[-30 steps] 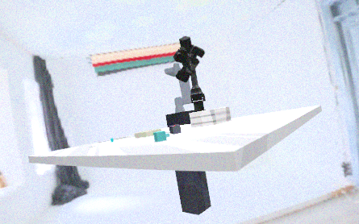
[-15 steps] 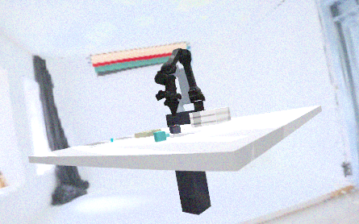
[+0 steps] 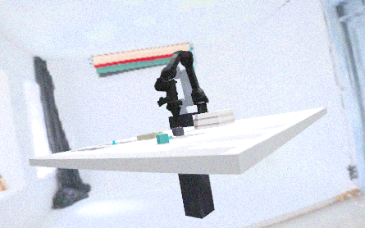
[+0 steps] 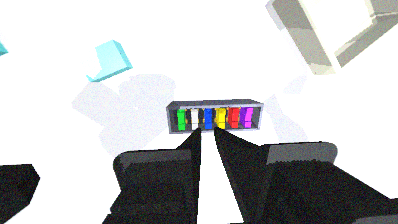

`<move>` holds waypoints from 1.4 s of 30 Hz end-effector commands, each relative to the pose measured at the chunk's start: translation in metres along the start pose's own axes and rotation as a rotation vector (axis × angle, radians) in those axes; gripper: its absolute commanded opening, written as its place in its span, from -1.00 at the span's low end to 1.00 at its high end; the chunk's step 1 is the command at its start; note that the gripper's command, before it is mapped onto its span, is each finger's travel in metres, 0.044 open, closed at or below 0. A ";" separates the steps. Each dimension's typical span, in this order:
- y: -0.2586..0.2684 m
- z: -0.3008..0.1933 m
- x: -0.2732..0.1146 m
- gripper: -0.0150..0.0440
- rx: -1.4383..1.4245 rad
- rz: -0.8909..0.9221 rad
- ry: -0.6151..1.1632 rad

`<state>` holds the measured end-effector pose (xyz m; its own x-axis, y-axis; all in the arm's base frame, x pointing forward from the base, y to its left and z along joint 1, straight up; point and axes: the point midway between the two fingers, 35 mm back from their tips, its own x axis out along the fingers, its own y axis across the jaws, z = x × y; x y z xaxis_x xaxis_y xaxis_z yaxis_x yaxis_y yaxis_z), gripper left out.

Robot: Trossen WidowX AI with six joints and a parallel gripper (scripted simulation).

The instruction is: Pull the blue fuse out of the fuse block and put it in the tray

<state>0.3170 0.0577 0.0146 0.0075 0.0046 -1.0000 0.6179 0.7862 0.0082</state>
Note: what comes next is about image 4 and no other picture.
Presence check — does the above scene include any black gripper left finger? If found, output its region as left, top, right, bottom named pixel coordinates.
left=112, top=127, right=202, bottom=224

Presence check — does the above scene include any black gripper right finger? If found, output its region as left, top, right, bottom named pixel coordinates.
left=214, top=127, right=339, bottom=222

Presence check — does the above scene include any yellow fuse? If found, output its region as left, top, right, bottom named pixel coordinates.
left=216, top=108, right=226, bottom=128

